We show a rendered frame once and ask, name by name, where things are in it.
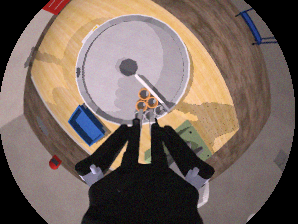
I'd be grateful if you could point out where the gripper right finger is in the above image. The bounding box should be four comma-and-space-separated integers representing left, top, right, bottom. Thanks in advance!
150, 109, 215, 197

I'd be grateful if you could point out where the grey round turning table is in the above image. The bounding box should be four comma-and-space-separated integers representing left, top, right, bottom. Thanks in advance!
75, 14, 190, 126

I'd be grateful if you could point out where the blue crate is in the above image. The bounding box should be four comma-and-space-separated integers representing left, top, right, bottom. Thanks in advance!
68, 103, 107, 147

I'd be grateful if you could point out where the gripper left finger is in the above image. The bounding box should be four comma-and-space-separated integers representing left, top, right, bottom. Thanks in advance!
75, 109, 143, 195

